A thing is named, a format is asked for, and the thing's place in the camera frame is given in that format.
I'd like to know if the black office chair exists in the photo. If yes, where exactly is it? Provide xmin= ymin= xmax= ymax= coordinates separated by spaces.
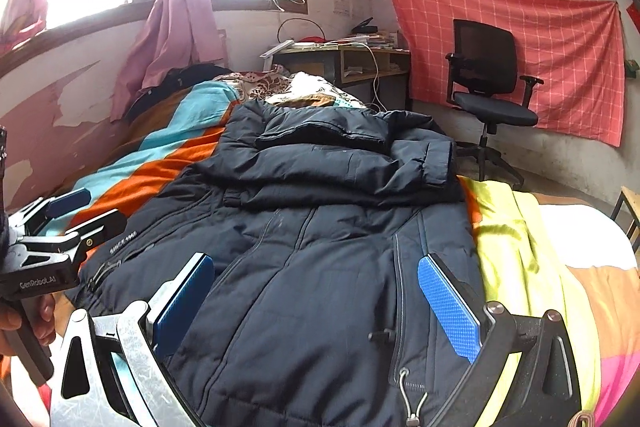
xmin=445 ymin=19 xmax=545 ymax=188

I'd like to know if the white charging cable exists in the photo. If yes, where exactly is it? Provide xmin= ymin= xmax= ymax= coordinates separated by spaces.
xmin=350 ymin=42 xmax=388 ymax=112

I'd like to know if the person's left hand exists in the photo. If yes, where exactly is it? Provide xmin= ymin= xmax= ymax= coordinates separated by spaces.
xmin=0 ymin=292 xmax=58 ymax=360

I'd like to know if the pink curtain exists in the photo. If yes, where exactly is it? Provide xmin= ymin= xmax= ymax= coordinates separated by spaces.
xmin=110 ymin=0 xmax=226 ymax=122

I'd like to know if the white desk lamp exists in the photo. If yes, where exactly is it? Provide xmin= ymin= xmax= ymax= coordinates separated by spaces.
xmin=260 ymin=39 xmax=296 ymax=70

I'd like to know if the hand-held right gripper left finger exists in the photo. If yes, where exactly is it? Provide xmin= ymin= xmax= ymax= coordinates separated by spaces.
xmin=50 ymin=252 xmax=216 ymax=427

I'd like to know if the dark clothes heap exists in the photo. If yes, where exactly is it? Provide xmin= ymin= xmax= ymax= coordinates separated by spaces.
xmin=125 ymin=63 xmax=233 ymax=122

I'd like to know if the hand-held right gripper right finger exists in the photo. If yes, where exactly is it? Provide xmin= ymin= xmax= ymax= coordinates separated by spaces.
xmin=417 ymin=253 xmax=583 ymax=427

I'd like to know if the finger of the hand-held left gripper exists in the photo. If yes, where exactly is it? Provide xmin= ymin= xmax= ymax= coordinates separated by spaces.
xmin=7 ymin=188 xmax=93 ymax=238
xmin=25 ymin=208 xmax=128 ymax=265

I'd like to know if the dark navy padded jacket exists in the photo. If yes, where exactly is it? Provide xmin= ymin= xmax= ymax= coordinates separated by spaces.
xmin=65 ymin=99 xmax=501 ymax=427

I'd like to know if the wooden desk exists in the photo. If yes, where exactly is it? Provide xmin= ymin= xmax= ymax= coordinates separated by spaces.
xmin=260 ymin=39 xmax=412 ymax=112

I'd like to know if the red checked wall cloth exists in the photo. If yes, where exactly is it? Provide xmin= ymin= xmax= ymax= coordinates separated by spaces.
xmin=384 ymin=0 xmax=626 ymax=148

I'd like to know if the stack of books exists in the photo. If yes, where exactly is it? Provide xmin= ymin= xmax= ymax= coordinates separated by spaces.
xmin=325 ymin=34 xmax=396 ymax=48

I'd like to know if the brown patterned bedding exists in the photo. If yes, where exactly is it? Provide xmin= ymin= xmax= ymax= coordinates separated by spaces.
xmin=212 ymin=64 xmax=371 ymax=112

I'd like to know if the colourful striped blanket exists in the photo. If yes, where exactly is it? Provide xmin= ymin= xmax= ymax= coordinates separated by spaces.
xmin=0 ymin=79 xmax=640 ymax=427

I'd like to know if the wooden chair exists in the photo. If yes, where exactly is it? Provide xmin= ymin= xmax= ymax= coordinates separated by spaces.
xmin=611 ymin=186 xmax=640 ymax=253

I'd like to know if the looped cable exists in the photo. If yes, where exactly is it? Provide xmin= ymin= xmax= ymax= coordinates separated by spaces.
xmin=277 ymin=18 xmax=326 ymax=44

